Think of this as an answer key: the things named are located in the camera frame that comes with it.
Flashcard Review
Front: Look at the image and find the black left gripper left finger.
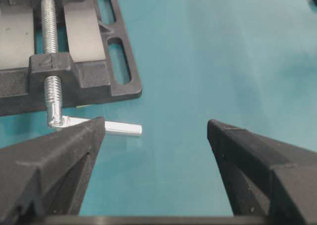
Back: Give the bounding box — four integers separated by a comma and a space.
0, 117, 106, 225

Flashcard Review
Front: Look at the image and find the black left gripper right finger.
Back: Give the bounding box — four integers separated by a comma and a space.
207, 119, 317, 225

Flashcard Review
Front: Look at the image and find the black drill press vise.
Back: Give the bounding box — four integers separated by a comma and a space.
0, 0, 142, 129

